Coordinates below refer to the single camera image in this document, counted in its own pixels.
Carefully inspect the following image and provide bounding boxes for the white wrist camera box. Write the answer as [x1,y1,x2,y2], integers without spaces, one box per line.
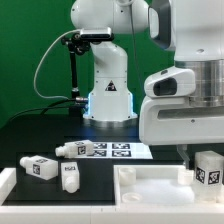
[144,66,196,98]

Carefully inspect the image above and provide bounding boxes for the silver camera on pole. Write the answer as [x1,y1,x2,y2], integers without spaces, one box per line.
[80,28,112,41]

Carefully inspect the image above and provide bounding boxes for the grey camera cable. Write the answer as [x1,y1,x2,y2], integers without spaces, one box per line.
[33,29,83,101]

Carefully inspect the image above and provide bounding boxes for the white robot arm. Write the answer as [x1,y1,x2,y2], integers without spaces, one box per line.
[71,0,224,156]

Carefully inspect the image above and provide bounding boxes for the black cable on table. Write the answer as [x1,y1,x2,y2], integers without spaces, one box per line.
[7,98,88,124]

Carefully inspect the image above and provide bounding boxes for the white square tabletop part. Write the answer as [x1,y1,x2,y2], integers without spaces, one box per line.
[114,165,224,206]

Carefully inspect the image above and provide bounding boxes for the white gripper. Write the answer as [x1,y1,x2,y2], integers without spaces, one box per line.
[139,97,224,169]

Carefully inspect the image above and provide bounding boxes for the printed marker tag sheet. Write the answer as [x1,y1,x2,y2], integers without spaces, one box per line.
[92,142,152,159]

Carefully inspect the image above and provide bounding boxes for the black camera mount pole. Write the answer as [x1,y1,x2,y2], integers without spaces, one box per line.
[61,34,90,98]

